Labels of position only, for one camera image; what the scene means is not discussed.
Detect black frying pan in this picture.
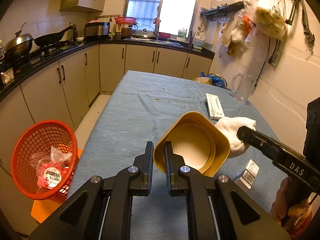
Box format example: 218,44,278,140
34,24,76,47

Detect brown clay pot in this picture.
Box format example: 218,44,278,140
121,24,133,39

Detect lower kitchen cabinets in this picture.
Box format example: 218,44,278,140
0,42,216,205

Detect black wall hook rack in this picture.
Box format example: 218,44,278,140
200,0,315,51

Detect red plastic basin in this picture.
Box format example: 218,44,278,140
115,16,137,25

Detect glass pot lid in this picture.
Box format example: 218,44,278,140
135,25,156,39

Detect white cloth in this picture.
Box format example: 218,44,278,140
215,116,256,158

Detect kitchen window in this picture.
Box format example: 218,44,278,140
125,0,198,38

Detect person's right hand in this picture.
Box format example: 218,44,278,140
269,177,311,227

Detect hanging plastic bags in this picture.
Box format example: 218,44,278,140
220,0,287,56

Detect yellow square container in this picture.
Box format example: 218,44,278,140
153,112,230,177

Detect clear glass pitcher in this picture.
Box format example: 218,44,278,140
231,72,256,105

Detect plastic bag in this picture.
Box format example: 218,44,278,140
29,146,72,175

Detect long white medicine box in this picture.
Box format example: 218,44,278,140
206,93,225,120

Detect red plastic basket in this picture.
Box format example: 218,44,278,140
11,120,79,203

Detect orange stool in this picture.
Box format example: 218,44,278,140
31,163,72,223

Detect black power cable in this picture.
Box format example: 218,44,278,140
253,37,272,88

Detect small white medicine box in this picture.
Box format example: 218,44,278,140
233,159,259,191

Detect blue table cloth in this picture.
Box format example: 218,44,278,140
71,71,275,239

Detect steel lidded wok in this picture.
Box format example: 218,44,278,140
4,22,33,60

